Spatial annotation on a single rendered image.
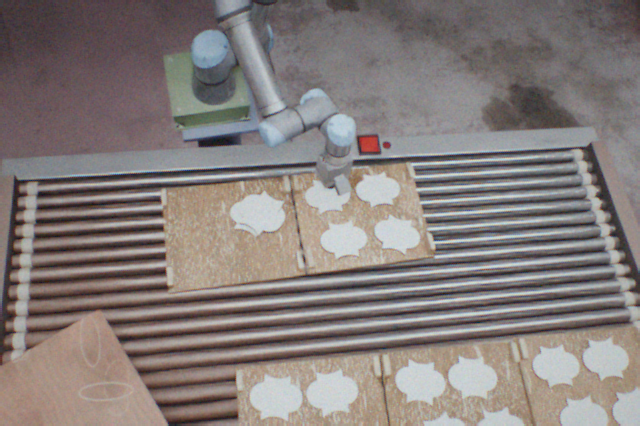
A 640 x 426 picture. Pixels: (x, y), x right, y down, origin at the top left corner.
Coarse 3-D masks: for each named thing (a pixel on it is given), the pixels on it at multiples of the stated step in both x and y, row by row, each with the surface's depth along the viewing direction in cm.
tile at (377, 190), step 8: (368, 176) 204; (376, 176) 204; (384, 176) 205; (360, 184) 203; (368, 184) 203; (376, 184) 203; (384, 184) 203; (392, 184) 204; (360, 192) 201; (368, 192) 202; (376, 192) 202; (384, 192) 202; (392, 192) 202; (368, 200) 200; (376, 200) 200; (384, 200) 201
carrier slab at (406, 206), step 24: (360, 168) 207; (384, 168) 208; (408, 192) 204; (312, 216) 197; (336, 216) 198; (360, 216) 199; (384, 216) 199; (408, 216) 200; (312, 240) 193; (336, 264) 190; (360, 264) 191; (384, 264) 193
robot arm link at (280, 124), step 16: (224, 0) 154; (240, 0) 155; (224, 16) 155; (240, 16) 156; (240, 32) 157; (256, 32) 160; (240, 48) 159; (256, 48) 159; (240, 64) 162; (256, 64) 160; (256, 80) 161; (272, 80) 163; (256, 96) 164; (272, 96) 163; (272, 112) 164; (288, 112) 166; (272, 128) 164; (288, 128) 166; (304, 128) 168; (272, 144) 166
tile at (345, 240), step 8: (328, 232) 194; (336, 232) 194; (344, 232) 194; (352, 232) 195; (360, 232) 195; (328, 240) 193; (336, 240) 193; (344, 240) 193; (352, 240) 193; (360, 240) 194; (328, 248) 191; (336, 248) 192; (344, 248) 192; (352, 248) 192; (360, 248) 193; (336, 256) 190; (344, 256) 192
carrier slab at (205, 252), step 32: (192, 192) 197; (224, 192) 198; (256, 192) 199; (192, 224) 192; (224, 224) 193; (288, 224) 195; (192, 256) 187; (224, 256) 188; (256, 256) 189; (288, 256) 190; (192, 288) 183
